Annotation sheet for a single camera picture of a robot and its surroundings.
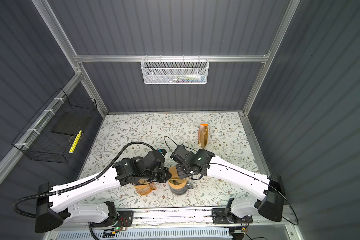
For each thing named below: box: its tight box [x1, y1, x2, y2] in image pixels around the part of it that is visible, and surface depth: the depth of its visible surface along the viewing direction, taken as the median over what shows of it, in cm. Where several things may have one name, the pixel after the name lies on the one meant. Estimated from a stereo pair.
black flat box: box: [51, 111, 92, 136], surface depth 77 cm
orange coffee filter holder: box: [198, 123, 209, 150], surface depth 100 cm
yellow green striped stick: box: [69, 130, 82, 154], surface depth 72 cm
